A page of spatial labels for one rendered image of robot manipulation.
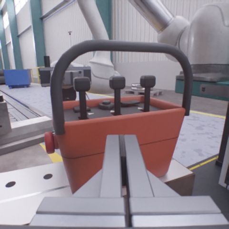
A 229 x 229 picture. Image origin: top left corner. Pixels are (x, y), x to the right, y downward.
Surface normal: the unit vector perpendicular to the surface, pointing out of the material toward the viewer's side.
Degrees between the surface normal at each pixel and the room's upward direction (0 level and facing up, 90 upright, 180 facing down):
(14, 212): 0
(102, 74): 84
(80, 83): 90
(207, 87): 90
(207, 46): 90
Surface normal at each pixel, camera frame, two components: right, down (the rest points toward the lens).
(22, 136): 0.69, 0.18
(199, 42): -0.84, 0.16
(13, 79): 0.37, 0.25
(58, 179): -0.01, -0.96
